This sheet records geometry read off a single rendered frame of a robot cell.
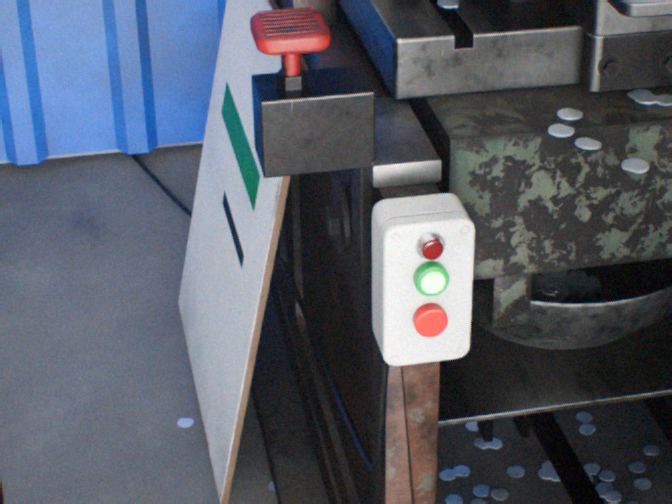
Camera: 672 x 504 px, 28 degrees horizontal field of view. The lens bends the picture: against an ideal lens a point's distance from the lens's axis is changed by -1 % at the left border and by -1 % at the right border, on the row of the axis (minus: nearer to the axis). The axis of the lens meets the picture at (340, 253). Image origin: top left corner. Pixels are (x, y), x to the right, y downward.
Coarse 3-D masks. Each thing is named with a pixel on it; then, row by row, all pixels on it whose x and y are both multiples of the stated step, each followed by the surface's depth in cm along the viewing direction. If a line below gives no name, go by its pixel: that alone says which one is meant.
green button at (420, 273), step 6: (426, 264) 109; (432, 264) 109; (438, 264) 109; (420, 270) 108; (426, 270) 108; (432, 270) 108; (438, 270) 108; (444, 270) 109; (414, 276) 109; (420, 276) 108; (444, 276) 109; (414, 282) 109; (420, 282) 109; (420, 288) 109; (444, 288) 109; (426, 294) 109; (432, 294) 109; (438, 294) 109
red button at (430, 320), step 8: (432, 304) 111; (416, 312) 111; (424, 312) 110; (432, 312) 110; (440, 312) 110; (416, 320) 110; (424, 320) 111; (432, 320) 111; (440, 320) 111; (416, 328) 111; (424, 328) 111; (432, 328) 111; (440, 328) 111; (424, 336) 111; (432, 336) 111
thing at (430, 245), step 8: (432, 232) 108; (424, 240) 108; (432, 240) 107; (440, 240) 108; (416, 248) 108; (424, 248) 107; (432, 248) 107; (440, 248) 108; (424, 256) 108; (432, 256) 108
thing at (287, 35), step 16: (256, 16) 111; (272, 16) 111; (288, 16) 110; (304, 16) 110; (320, 16) 111; (256, 32) 108; (272, 32) 108; (288, 32) 107; (304, 32) 107; (320, 32) 107; (272, 48) 107; (288, 48) 107; (304, 48) 107; (320, 48) 108; (288, 64) 111
